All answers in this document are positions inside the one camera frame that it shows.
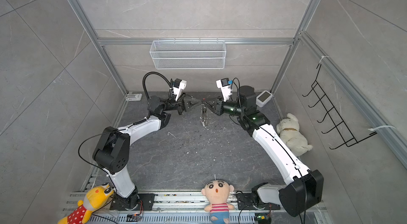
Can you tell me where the yellow red plush toy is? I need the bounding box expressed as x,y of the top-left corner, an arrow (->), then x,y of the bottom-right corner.
58,183 -> 114,224

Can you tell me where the black wire hook rack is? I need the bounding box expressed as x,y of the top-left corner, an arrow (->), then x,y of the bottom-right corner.
302,64 -> 377,150

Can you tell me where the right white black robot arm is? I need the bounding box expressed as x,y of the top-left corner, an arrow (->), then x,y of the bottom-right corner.
202,86 -> 324,217

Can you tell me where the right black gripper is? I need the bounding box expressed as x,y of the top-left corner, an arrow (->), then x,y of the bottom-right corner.
204,97 -> 246,119

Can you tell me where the white digital clock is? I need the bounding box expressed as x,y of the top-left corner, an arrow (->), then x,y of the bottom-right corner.
256,90 -> 273,107

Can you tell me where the white wall bracket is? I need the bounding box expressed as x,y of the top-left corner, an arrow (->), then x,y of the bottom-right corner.
125,94 -> 143,102

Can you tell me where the white wire mesh basket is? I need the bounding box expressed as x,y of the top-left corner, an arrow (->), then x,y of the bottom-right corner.
149,40 -> 227,70

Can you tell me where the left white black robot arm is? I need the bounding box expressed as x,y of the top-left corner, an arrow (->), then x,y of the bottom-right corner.
92,93 -> 202,210

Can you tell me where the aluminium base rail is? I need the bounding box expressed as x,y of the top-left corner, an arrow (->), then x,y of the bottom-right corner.
63,190 -> 328,224

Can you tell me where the black-haired plush doll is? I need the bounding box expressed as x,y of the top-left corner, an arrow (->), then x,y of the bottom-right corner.
201,180 -> 235,224

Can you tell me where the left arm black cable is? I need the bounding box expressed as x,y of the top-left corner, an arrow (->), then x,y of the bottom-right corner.
142,71 -> 172,100

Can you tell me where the red-handled metal key ring holder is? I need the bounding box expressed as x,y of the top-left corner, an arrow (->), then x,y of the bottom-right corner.
200,98 -> 207,127

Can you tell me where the white plush dog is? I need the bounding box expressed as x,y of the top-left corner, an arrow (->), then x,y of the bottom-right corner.
276,113 -> 313,157

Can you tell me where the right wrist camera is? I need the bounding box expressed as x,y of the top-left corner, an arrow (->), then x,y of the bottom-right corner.
216,78 -> 232,102

